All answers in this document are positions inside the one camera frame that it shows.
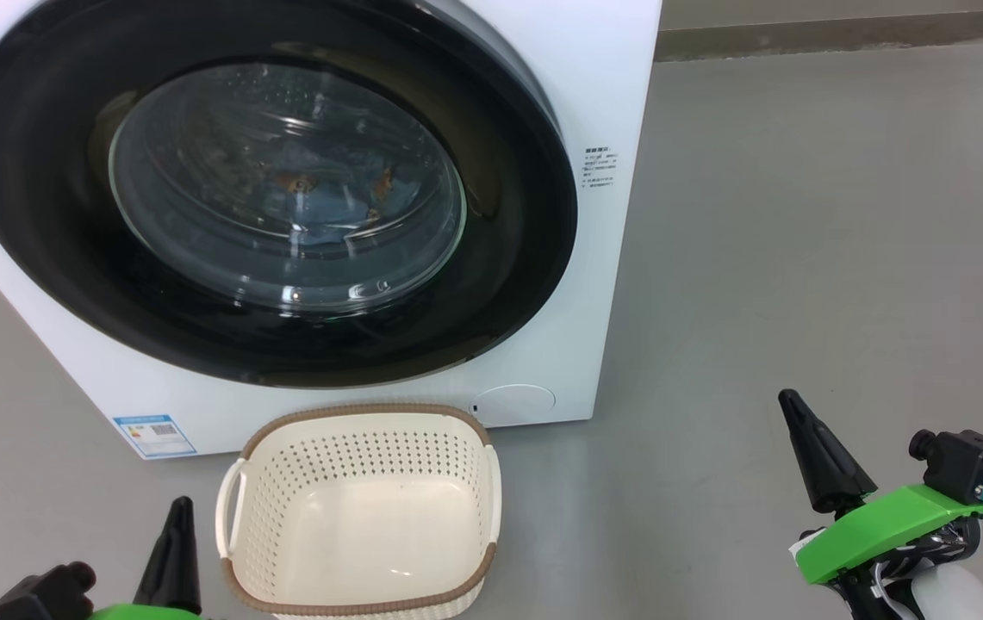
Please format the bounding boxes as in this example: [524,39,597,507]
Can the blue bear-print garment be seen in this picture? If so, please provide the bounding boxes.
[271,164,371,251]

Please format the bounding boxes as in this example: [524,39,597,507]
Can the black round glass washer door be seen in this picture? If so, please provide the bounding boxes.
[0,0,579,389]

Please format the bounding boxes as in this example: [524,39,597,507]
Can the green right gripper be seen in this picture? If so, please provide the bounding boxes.
[778,389,983,586]

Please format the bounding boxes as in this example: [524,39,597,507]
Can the round white filter cover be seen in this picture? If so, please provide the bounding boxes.
[470,384,557,425]

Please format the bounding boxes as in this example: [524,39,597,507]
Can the small printed text label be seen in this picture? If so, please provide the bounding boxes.
[582,146,621,190]

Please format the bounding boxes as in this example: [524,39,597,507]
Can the white front-load washing machine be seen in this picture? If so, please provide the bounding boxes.
[0,0,663,460]

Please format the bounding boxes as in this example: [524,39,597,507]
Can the cream perforated laundry basket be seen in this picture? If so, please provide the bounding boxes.
[215,402,502,618]

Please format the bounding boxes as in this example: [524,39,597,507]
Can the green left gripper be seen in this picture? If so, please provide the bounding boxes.
[86,497,208,620]

